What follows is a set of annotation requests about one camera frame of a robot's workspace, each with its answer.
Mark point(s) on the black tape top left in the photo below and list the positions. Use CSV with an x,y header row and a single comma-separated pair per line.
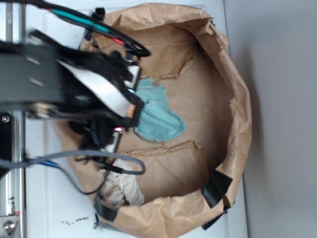
x,y
88,42

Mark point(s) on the black tape bottom left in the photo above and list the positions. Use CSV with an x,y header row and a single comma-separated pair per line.
x,y
104,213

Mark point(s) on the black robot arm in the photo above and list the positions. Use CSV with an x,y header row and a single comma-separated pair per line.
x,y
30,77

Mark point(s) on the blue terry cloth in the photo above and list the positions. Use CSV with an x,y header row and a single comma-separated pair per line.
x,y
157,122

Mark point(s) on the crumpled white cloth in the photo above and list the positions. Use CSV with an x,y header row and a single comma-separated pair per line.
x,y
120,189

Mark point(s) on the black tape bottom right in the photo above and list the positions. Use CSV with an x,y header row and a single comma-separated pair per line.
x,y
216,188

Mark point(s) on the aluminium frame rail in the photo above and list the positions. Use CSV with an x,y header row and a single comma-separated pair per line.
x,y
12,184

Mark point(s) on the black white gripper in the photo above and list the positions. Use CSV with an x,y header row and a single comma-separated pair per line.
x,y
98,95

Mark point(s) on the black tape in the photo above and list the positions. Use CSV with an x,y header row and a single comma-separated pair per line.
x,y
216,188
88,42
104,213

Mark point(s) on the metal corner bracket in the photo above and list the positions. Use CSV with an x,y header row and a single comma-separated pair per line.
x,y
8,225

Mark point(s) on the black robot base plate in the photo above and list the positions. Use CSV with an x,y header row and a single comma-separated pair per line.
x,y
6,137

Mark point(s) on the brown paper bag tray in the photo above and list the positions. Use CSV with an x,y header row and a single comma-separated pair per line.
x,y
190,59

